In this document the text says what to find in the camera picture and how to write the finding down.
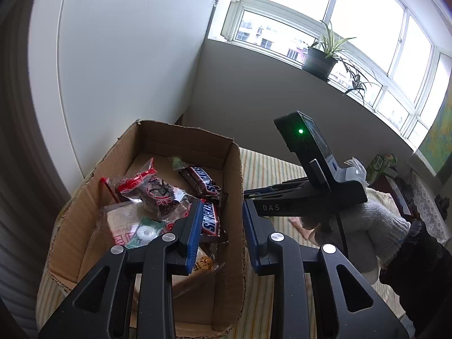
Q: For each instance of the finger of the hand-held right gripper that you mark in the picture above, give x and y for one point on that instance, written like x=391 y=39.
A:
x=282 y=190

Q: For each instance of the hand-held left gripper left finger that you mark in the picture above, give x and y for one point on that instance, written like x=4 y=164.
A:
x=194 y=233

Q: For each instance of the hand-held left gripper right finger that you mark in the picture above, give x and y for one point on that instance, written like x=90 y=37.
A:
x=251 y=233

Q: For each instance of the brown chocolate bar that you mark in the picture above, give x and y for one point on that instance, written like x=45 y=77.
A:
x=210 y=220
x=201 y=180

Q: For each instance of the small green candy packet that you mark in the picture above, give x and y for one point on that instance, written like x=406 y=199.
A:
x=144 y=232

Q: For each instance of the cardboard box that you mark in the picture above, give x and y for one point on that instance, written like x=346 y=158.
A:
x=219 y=300

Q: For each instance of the bagged sliced bread loaf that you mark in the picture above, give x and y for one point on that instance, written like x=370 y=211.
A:
x=118 y=226

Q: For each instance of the person's right forearm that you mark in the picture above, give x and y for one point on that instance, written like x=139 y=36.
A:
x=420 y=275

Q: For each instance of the person's right hand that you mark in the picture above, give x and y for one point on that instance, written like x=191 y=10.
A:
x=374 y=222

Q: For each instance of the striped tablecloth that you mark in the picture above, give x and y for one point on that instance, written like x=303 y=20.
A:
x=268 y=169

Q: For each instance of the green carton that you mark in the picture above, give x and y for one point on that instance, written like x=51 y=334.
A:
x=378 y=164

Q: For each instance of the dark red cabinet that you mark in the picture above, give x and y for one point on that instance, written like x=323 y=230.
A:
x=397 y=190

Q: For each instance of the potted spider plant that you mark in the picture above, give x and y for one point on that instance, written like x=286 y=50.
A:
x=319 y=61

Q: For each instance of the white lace cloth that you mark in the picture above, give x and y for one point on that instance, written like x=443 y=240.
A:
x=427 y=201

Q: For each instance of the white ribbed panel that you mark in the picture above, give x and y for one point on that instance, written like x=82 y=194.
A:
x=17 y=183

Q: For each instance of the white refrigerator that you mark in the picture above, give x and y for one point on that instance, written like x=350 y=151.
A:
x=123 y=60

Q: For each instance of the wall map poster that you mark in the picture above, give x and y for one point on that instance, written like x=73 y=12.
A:
x=439 y=141

